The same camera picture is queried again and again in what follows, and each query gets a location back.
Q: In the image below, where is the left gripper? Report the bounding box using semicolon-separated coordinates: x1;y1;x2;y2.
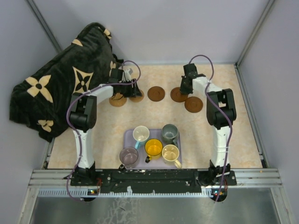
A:
119;79;142;98

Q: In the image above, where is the light woven rattan coaster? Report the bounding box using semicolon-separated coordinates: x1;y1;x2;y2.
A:
129;92;144;103

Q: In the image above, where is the dark wooden coaster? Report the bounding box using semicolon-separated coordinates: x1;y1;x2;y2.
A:
147;86;165;102

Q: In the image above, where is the dark woven rattan coaster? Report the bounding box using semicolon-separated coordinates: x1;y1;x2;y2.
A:
109;93;127;107

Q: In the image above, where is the brown wooden coaster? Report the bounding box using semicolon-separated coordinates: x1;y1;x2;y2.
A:
171;87;188;103

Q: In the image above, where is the grey ceramic mug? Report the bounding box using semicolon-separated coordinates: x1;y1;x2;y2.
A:
161;124;179;147

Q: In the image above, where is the cream mug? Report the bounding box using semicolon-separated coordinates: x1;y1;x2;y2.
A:
162;144;182;169

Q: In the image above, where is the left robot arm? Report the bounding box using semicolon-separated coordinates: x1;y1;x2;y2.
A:
66;69;142;185

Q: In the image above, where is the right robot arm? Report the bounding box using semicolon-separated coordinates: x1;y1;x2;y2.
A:
180;63;236;185

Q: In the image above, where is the lavender plastic tray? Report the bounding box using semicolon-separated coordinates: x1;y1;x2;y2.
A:
123;129;177;169

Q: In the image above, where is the yellow mug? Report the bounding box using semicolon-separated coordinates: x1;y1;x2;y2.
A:
145;139;163;163

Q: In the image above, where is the purple glass mug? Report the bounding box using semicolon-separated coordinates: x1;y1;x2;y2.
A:
119;147;139;169

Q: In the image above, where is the black floral blanket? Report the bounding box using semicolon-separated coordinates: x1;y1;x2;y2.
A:
8;22;125;143

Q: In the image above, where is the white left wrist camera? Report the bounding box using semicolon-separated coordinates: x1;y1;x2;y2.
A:
122;68;133;82

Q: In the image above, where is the white mug blue handle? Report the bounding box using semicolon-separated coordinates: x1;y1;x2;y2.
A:
133;126;150;149

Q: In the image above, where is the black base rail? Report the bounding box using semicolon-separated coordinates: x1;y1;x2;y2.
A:
70;168;237;194

